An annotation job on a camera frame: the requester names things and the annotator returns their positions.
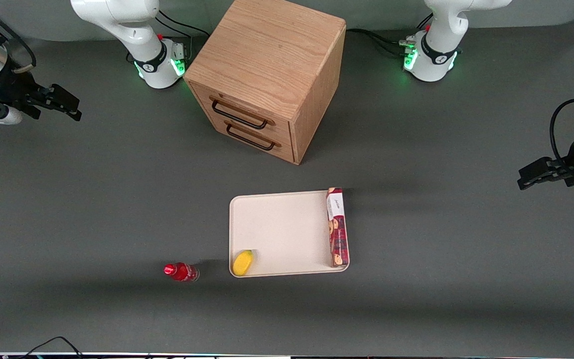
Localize black right arm base cables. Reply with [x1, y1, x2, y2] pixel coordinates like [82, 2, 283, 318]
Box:
[155, 9, 211, 60]

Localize red cookie box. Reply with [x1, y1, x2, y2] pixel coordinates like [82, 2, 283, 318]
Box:
[326, 187, 350, 268]

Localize black metal drawer handle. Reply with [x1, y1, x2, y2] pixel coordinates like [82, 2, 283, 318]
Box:
[225, 120, 282, 152]
[211, 96, 276, 130]

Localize black arm base cables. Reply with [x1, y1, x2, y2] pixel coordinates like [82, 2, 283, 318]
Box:
[346, 12, 434, 56]
[155, 9, 211, 60]

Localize black table edge cable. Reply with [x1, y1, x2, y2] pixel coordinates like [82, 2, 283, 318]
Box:
[15, 336, 86, 359]

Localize yellow toy lemon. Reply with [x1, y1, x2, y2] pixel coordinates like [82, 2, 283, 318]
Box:
[232, 250, 255, 277]

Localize black left arm base cables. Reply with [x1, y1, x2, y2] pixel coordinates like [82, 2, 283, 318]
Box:
[346, 12, 434, 56]

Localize wooden drawer cabinet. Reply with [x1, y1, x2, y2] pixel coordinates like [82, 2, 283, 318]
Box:
[183, 0, 347, 166]

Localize red coke bottle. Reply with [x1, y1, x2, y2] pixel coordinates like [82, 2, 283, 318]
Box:
[163, 262, 200, 283]

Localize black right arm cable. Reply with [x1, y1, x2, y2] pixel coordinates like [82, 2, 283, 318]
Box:
[0, 0, 37, 75]

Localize beige plastic tray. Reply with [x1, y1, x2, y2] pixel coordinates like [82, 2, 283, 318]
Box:
[229, 189, 351, 278]

